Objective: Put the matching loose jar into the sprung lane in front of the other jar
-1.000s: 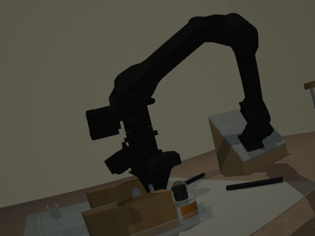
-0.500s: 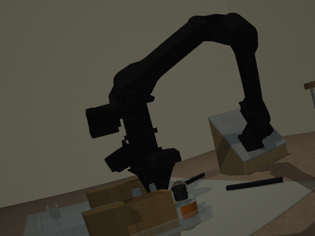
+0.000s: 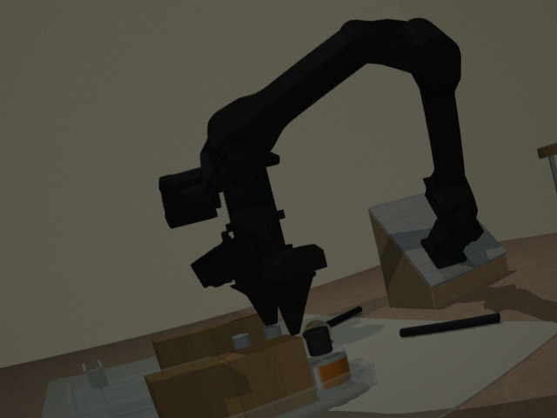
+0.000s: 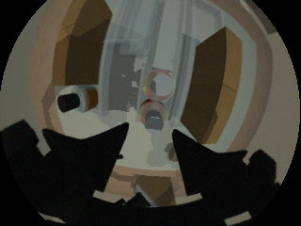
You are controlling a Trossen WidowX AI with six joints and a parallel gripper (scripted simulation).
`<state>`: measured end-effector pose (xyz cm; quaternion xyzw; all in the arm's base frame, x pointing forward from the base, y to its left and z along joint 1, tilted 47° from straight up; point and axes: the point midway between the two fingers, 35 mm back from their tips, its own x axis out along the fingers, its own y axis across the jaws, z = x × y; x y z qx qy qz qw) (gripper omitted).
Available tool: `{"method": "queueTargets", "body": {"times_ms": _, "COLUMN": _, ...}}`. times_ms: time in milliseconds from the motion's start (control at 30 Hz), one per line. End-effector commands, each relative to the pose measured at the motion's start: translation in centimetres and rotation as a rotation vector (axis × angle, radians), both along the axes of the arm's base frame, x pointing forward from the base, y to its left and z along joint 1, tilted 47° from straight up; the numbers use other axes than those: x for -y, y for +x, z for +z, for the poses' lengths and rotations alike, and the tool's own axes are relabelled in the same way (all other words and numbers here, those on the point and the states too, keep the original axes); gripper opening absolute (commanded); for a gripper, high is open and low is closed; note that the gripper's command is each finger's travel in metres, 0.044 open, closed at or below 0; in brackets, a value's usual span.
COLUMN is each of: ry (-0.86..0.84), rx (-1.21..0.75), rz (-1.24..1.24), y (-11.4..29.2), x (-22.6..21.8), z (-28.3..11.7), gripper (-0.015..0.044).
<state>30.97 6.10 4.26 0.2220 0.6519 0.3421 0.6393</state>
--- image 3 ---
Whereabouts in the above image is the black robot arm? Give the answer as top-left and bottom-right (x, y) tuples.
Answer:
(158, 18), (484, 288)

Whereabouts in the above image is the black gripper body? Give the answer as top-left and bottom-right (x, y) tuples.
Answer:
(226, 203), (327, 284)

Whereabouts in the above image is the black cylindrical rod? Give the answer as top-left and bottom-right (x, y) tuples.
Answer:
(326, 307), (362, 327)
(399, 313), (500, 337)

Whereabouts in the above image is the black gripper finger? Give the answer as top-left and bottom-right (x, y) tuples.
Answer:
(230, 278), (278, 326)
(259, 272), (316, 335)

